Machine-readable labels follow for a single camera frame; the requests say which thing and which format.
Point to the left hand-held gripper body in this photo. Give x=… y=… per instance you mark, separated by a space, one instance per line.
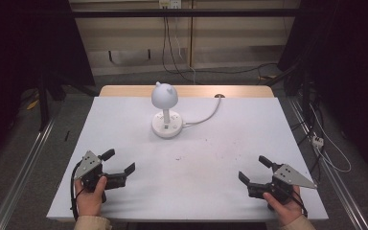
x=89 y=164

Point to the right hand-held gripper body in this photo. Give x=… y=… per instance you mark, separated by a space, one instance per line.
x=289 y=177

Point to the white dome desk lamp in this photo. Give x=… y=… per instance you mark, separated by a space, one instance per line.
x=164 y=96

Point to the person's right hand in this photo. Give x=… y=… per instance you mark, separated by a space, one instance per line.
x=287 y=212

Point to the person's left hand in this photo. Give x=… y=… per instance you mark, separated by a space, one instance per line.
x=89 y=202

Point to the small black floor object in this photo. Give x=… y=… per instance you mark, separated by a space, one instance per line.
x=66 y=135

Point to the white table mat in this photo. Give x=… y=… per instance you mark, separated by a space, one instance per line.
x=204 y=182

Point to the white power strip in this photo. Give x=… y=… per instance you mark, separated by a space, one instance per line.
x=317 y=141

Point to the wooden table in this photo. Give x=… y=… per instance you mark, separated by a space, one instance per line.
x=131 y=91

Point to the black metal stand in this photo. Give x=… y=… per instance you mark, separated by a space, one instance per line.
x=43 y=102

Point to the yellow floor object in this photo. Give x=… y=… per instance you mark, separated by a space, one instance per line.
x=33 y=104

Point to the black curtain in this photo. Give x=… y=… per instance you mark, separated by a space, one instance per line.
x=348 y=64
x=28 y=41

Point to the black horizontal bar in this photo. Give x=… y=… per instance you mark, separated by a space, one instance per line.
x=185 y=13

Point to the aluminium floor rail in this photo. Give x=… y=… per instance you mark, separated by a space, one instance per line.
x=335 y=182
x=22 y=174

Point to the white wall outlet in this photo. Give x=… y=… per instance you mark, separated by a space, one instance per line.
x=170 y=3

